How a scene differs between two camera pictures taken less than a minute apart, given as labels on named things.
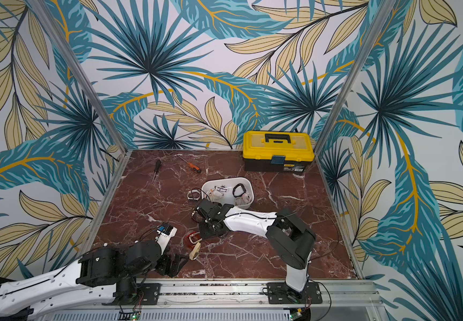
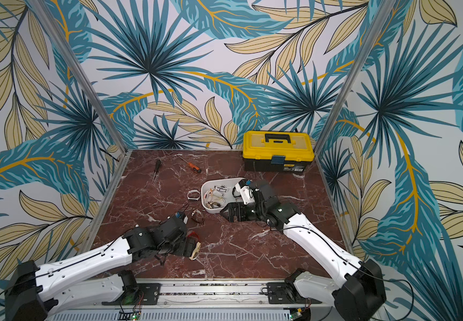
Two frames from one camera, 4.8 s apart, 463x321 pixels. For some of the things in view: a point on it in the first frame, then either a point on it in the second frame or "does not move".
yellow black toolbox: x=277 y=151 does not move
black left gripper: x=167 y=271 → x=183 y=243
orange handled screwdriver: x=191 y=165 does not move
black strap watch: x=239 y=184 does not move
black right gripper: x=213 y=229 → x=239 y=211
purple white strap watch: x=221 y=188 does not move
